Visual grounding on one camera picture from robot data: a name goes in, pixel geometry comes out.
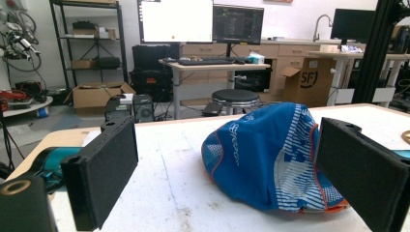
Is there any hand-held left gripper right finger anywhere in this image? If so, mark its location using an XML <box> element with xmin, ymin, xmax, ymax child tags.
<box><xmin>315</xmin><ymin>117</ymin><xmax>410</xmax><ymax>232</ymax></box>

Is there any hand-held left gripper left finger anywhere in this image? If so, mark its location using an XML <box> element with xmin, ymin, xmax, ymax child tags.
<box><xmin>60</xmin><ymin>116</ymin><xmax>139</xmax><ymax>232</ymax></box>

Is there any blue patterned cap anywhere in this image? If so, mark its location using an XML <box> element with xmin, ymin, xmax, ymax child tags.
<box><xmin>200</xmin><ymin>101</ymin><xmax>350</xmax><ymax>215</ymax></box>

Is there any teal power tool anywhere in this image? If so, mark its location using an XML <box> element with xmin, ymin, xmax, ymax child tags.
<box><xmin>28</xmin><ymin>146</ymin><xmax>83</xmax><ymax>194</ymax></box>

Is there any open cardboard box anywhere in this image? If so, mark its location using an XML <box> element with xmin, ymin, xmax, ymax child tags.
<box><xmin>64</xmin><ymin>81</ymin><xmax>136</xmax><ymax>109</ymax></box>

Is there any black computer tower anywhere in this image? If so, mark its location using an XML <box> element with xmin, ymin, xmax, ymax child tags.
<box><xmin>132</xmin><ymin>93</ymin><xmax>155</xmax><ymax>124</ymax></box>

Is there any white round table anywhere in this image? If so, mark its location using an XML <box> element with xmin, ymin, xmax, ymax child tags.
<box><xmin>1</xmin><ymin>96</ymin><xmax>54</xmax><ymax>118</ymax></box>

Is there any black equipment case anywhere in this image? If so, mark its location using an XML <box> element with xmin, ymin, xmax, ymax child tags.
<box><xmin>129</xmin><ymin>43</ymin><xmax>181</xmax><ymax>103</ymax></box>

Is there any large printed cardboard box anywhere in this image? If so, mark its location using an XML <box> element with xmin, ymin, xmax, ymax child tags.
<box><xmin>279</xmin><ymin>57</ymin><xmax>337</xmax><ymax>108</ymax></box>

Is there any white desk with legs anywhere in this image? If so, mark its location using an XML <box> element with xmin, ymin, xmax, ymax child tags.
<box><xmin>308</xmin><ymin>49</ymin><xmax>410</xmax><ymax>107</ymax></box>

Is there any black metal shelf rack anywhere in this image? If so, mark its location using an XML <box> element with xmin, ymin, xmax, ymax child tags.
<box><xmin>48</xmin><ymin>0</ymin><xmax>130</xmax><ymax>92</ymax></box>

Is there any standing desk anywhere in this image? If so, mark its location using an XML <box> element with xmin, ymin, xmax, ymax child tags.
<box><xmin>159</xmin><ymin>58</ymin><xmax>272</xmax><ymax>121</ymax></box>

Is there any black keyboard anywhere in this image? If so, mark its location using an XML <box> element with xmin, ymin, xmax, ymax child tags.
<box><xmin>177</xmin><ymin>58</ymin><xmax>235</xmax><ymax>67</ymax></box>

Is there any black round stool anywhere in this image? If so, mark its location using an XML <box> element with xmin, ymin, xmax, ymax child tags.
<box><xmin>211</xmin><ymin>88</ymin><xmax>262</xmax><ymax>116</ymax></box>

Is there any wooden cabinet counter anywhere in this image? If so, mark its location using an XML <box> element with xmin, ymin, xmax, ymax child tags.
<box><xmin>179</xmin><ymin>38</ymin><xmax>342</xmax><ymax>103</ymax></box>

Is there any black monitor on counter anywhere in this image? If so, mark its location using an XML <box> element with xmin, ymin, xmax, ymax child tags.
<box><xmin>330</xmin><ymin>8</ymin><xmax>377</xmax><ymax>45</ymax></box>

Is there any chrome faucet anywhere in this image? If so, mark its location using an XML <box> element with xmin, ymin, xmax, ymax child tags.
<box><xmin>312</xmin><ymin>14</ymin><xmax>334</xmax><ymax>43</ymax></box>

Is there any tissue box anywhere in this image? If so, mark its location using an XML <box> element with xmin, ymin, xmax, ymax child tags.
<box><xmin>247</xmin><ymin>51</ymin><xmax>266</xmax><ymax>65</ymax></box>

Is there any white lit monitor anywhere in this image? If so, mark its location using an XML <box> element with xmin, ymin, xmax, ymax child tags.
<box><xmin>137</xmin><ymin>0</ymin><xmax>215</xmax><ymax>44</ymax></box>

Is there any dark monitor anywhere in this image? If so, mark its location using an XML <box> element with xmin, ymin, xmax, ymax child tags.
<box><xmin>212</xmin><ymin>3</ymin><xmax>265</xmax><ymax>46</ymax></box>

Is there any black aluminium frame post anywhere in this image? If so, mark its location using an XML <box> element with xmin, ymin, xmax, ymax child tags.
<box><xmin>351</xmin><ymin>0</ymin><xmax>404</xmax><ymax>104</ymax></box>

